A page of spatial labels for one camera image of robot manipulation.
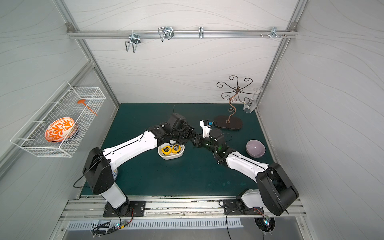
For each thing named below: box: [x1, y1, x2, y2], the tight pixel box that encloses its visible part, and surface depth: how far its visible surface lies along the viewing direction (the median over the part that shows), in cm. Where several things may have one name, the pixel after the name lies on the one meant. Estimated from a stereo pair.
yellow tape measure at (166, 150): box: [161, 145, 172, 156], surface depth 94 cm
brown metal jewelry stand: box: [213, 75, 264, 130], surface depth 92 cm
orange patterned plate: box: [45, 117, 75, 143], surface depth 64 cm
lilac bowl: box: [245, 139, 266, 158], surface depth 93 cm
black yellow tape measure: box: [171, 144, 184, 154], surface depth 95 cm
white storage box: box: [157, 139, 185, 160], surface depth 94 cm
